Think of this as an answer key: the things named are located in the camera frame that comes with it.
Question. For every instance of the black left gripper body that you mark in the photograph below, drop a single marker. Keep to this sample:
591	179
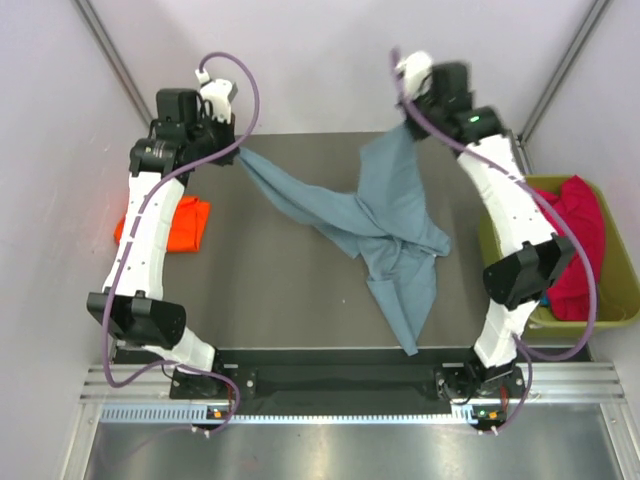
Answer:
208	134

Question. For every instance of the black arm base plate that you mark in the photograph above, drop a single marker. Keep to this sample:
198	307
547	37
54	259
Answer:
456	382

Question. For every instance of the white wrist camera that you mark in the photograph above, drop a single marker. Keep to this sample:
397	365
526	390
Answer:
413	73
219	92

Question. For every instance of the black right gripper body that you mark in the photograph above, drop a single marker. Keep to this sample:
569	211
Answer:
431	108

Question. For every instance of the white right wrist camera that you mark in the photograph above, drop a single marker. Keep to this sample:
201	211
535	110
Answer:
413	73

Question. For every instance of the slotted grey cable duct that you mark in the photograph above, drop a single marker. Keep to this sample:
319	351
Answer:
209	415

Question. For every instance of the light blue t shirt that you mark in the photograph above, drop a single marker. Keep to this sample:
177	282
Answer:
385	222

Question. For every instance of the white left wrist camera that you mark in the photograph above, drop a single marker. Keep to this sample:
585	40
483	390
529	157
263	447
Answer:
219	92

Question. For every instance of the olive green plastic bin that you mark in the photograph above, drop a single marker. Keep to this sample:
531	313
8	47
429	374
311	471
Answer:
564	310

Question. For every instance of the folded orange t shirt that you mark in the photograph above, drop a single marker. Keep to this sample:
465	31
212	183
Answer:
188	225

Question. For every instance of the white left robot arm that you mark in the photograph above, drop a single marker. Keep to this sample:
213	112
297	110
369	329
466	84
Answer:
131	300

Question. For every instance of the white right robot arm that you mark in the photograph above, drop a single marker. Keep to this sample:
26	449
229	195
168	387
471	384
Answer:
532	255

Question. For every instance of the aluminium frame rail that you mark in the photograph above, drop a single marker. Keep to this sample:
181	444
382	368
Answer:
572	382

